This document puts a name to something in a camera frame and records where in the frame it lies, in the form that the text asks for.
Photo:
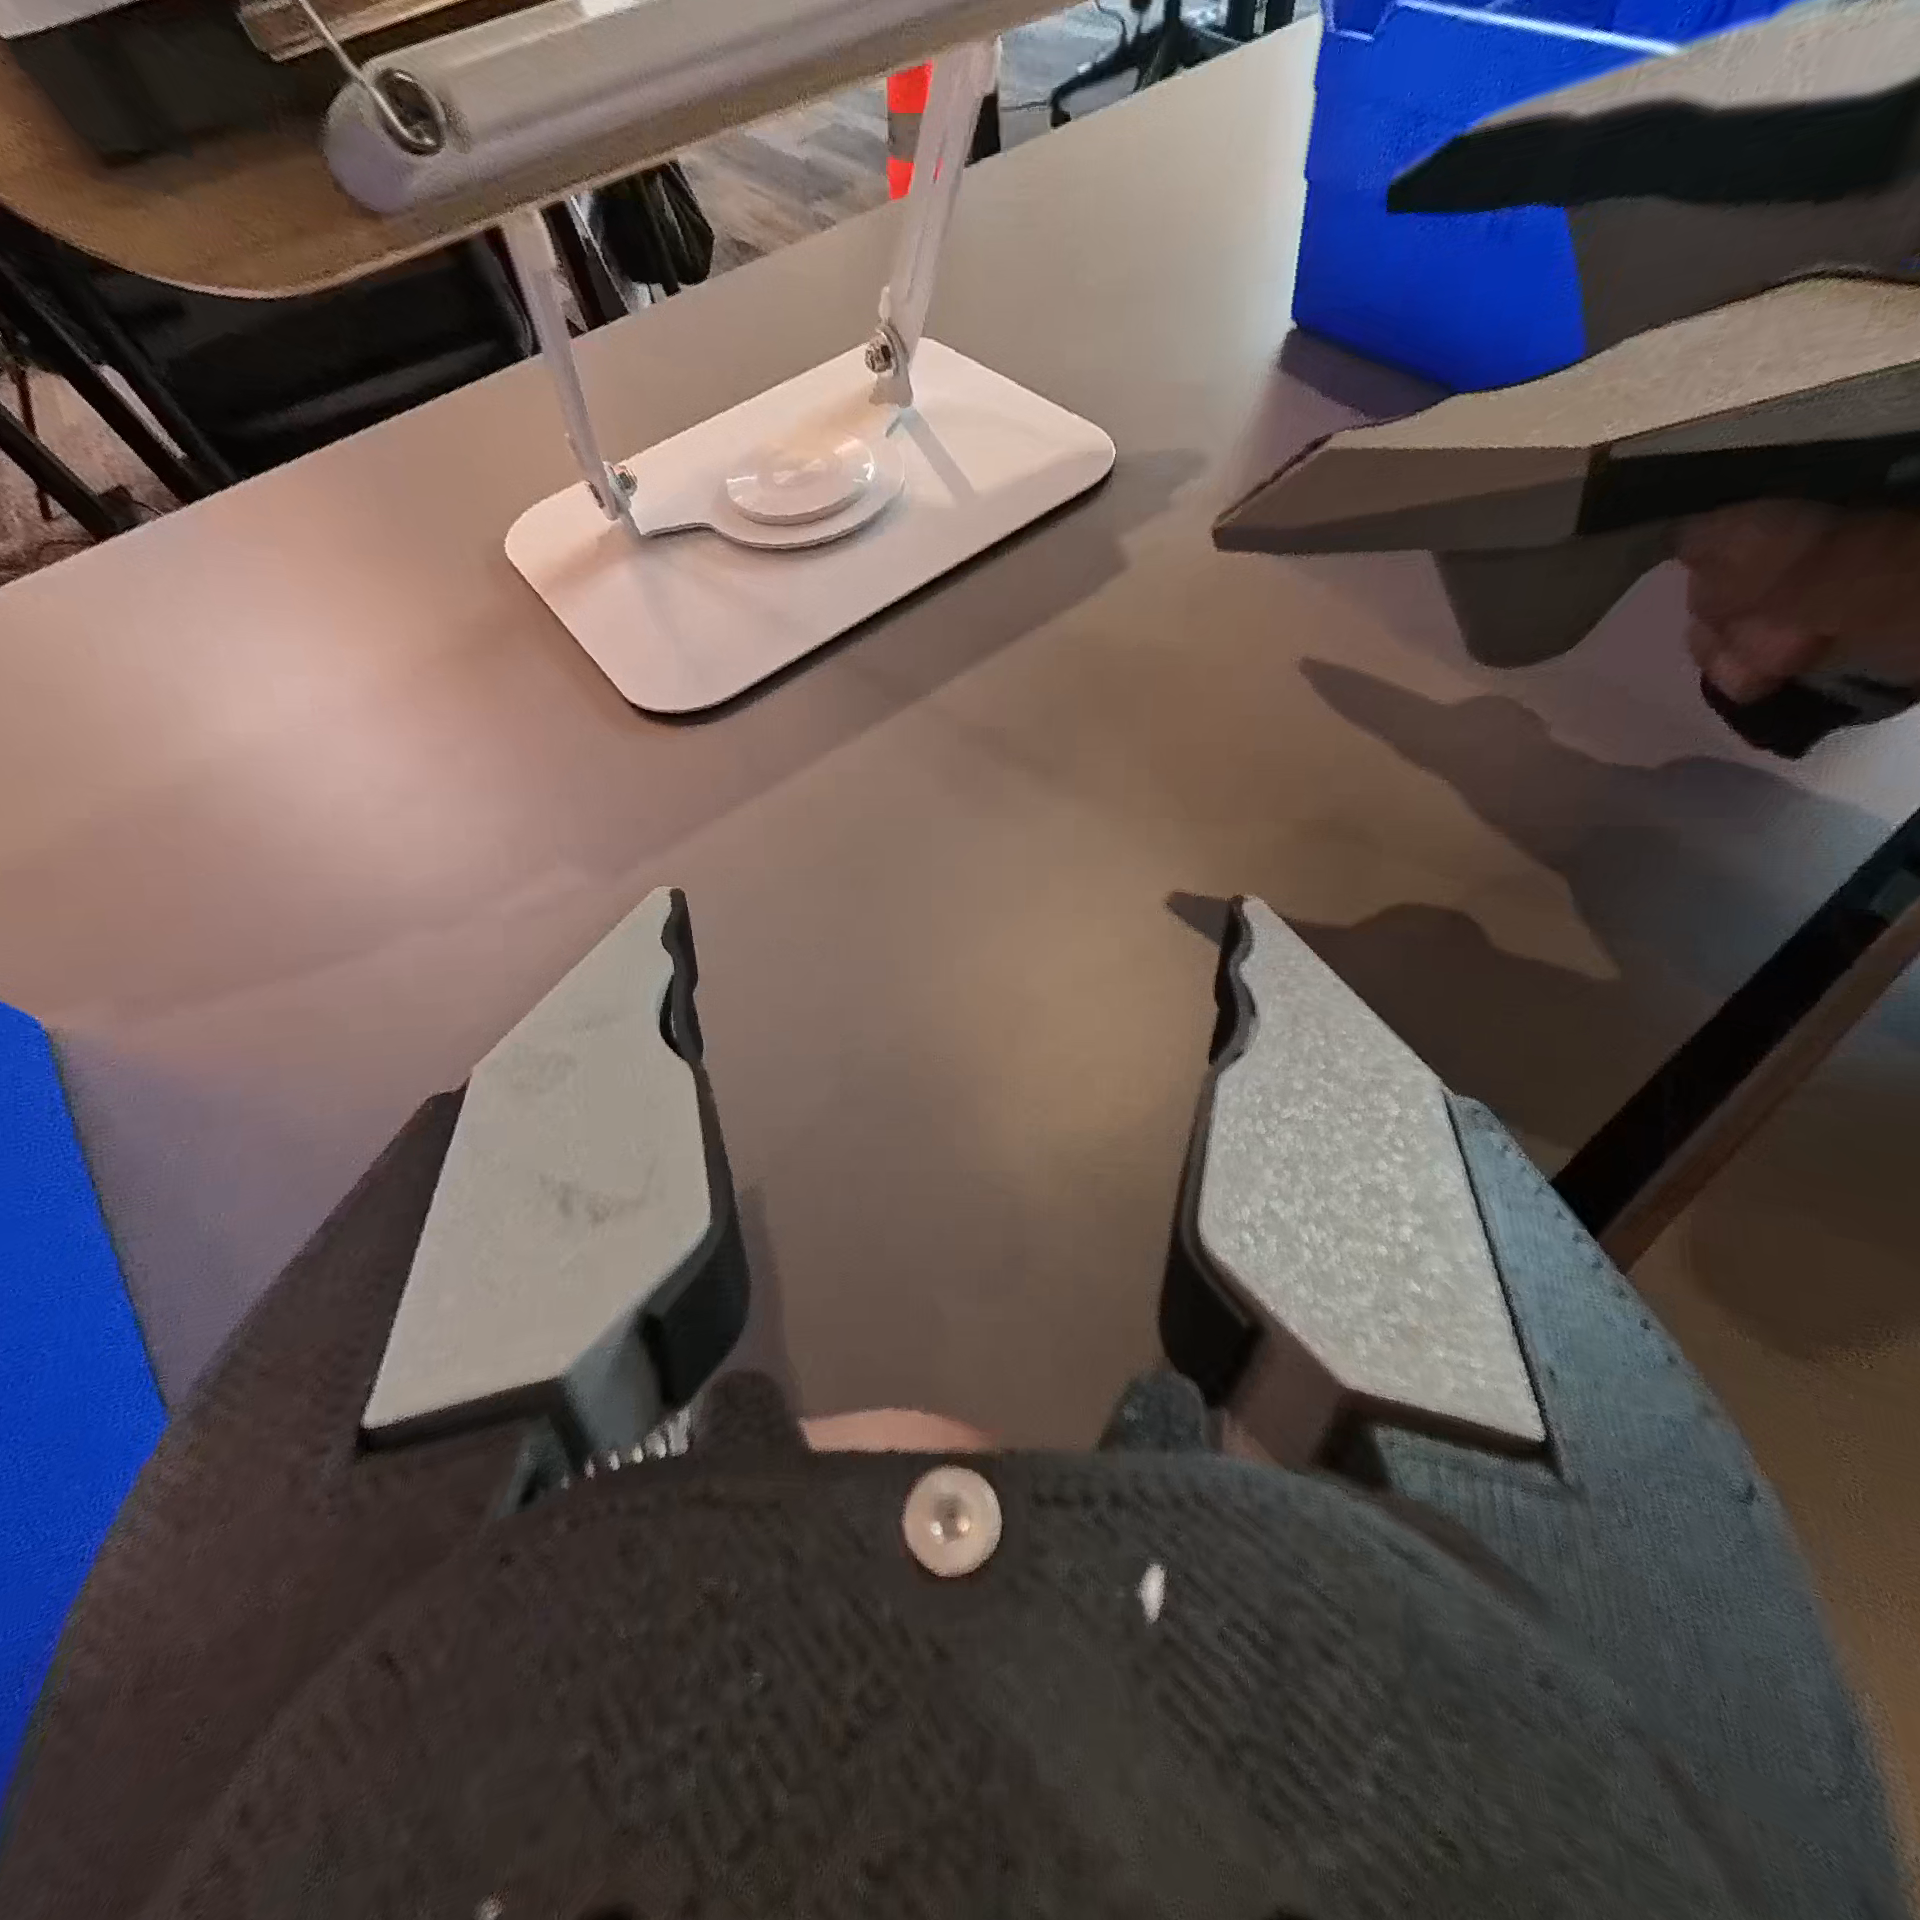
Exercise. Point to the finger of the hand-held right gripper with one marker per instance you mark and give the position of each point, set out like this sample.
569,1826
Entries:
1724,106
1499,452

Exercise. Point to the black chair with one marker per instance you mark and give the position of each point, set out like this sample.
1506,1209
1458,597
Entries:
299,377

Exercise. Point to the wooden table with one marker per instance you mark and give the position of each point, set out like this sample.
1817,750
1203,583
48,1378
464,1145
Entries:
181,226

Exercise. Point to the blue plastic bin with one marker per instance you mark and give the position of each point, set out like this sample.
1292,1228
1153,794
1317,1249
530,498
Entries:
59,1349
1424,196

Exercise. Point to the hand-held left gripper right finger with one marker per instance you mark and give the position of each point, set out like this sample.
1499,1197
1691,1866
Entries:
1348,1214

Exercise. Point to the orange traffic cone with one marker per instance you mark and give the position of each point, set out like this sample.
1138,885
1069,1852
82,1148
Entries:
907,142

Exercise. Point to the white metal document stand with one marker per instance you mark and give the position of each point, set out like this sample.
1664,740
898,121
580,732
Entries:
930,495

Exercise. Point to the black chair base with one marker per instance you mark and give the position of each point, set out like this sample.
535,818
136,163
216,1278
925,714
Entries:
1140,67

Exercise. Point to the person's right hand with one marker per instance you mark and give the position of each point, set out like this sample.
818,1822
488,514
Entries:
1799,601

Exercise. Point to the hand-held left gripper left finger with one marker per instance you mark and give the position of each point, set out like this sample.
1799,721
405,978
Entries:
539,1201

